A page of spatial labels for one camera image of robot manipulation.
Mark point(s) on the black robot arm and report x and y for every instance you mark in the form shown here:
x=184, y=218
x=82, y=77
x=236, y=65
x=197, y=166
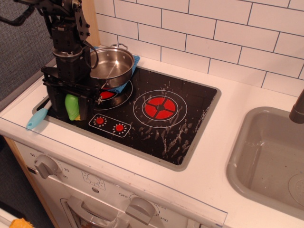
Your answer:
x=68, y=30

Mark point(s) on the blue cloth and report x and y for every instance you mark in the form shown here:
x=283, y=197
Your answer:
x=133, y=66

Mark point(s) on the grey oven knob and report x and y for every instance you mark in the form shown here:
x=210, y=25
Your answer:
x=141, y=210

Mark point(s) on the stainless steel pot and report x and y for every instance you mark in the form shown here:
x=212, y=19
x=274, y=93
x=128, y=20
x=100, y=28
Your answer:
x=114, y=66

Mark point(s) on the red stove knob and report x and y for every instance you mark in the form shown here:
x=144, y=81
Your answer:
x=99, y=121
x=119, y=128

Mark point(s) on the black toy stovetop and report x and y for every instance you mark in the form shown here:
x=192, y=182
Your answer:
x=164, y=118

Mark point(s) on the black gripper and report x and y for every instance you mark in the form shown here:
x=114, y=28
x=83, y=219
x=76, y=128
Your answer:
x=72, y=76

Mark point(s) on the grey spatula blue handle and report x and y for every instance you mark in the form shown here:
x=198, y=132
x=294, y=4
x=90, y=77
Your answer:
x=37, y=117

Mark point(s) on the left red stove knob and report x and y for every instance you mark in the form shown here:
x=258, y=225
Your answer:
x=99, y=121

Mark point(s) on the grey sink basin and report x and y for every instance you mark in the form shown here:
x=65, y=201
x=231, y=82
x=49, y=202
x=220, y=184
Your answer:
x=267, y=161

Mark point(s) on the wooden side post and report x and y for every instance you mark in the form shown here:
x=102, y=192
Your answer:
x=88, y=7

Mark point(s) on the grey oven door handle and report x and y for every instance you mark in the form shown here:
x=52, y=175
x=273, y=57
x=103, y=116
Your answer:
x=98, y=215

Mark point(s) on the orange yellow object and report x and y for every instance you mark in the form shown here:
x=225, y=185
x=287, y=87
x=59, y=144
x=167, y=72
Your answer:
x=20, y=223

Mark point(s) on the grey faucet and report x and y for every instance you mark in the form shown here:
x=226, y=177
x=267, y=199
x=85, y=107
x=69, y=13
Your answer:
x=297, y=113

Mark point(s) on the green yellow toy corn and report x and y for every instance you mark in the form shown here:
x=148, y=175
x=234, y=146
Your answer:
x=72, y=107

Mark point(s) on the right red stove knob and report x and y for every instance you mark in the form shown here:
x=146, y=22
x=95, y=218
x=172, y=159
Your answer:
x=119, y=128

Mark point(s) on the grey timer knob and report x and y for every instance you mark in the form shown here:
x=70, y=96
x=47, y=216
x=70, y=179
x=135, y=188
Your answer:
x=45, y=166

